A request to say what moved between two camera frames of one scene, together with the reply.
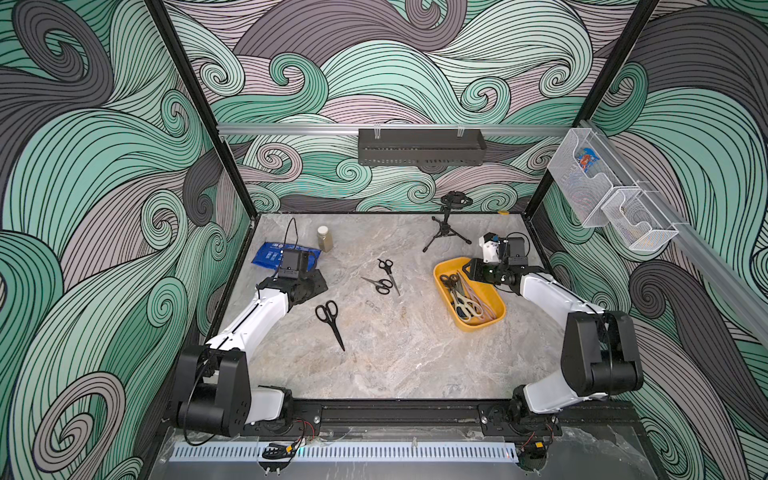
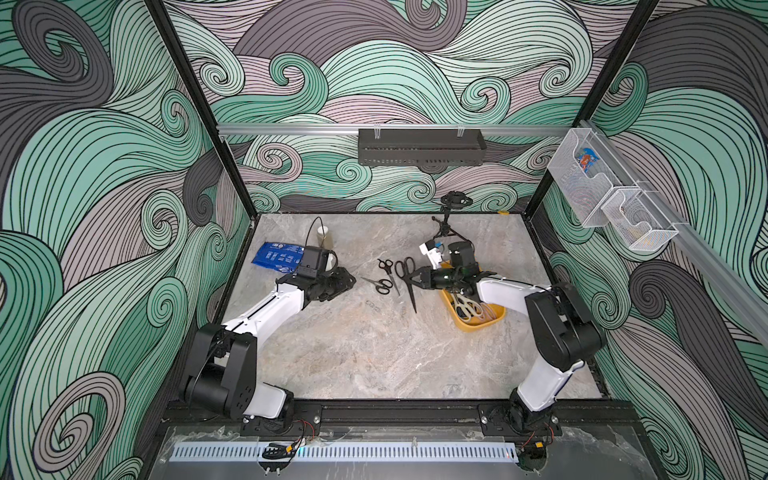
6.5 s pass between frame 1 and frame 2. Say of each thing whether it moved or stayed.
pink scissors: stayed
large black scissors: moved
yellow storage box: stayed
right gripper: moved
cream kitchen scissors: stayed
